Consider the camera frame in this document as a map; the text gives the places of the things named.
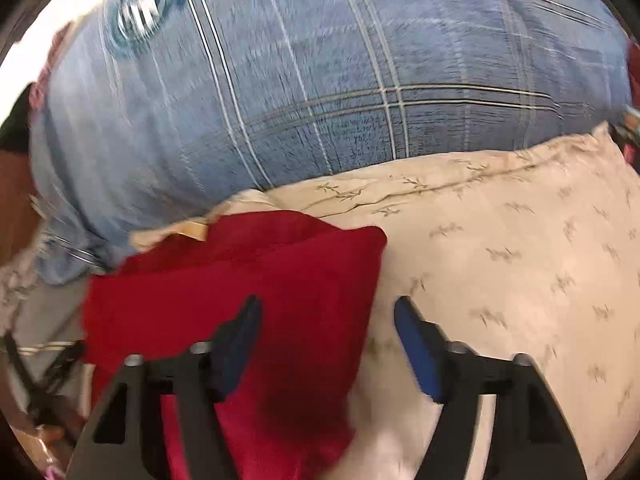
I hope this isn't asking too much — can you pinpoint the red cloth garment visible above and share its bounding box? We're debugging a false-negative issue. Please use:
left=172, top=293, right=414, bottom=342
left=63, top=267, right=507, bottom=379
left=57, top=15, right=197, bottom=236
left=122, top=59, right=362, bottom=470
left=81, top=210, right=388, bottom=480

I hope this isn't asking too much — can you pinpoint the grey bed sheet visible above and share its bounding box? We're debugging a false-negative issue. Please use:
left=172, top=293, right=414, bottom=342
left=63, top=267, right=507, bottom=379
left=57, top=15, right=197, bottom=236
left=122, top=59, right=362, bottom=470
left=1, top=270, right=89, bottom=418

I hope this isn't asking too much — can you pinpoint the beige leaf-print pillow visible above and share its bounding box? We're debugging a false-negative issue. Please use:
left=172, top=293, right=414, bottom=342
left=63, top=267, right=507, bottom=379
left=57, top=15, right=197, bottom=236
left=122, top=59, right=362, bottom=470
left=129, top=121, right=640, bottom=480

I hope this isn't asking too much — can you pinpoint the blue plaid blanket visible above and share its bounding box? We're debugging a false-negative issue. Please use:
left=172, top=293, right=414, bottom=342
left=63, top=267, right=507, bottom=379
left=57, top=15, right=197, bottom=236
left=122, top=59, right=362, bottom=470
left=30, top=0, right=631, bottom=285

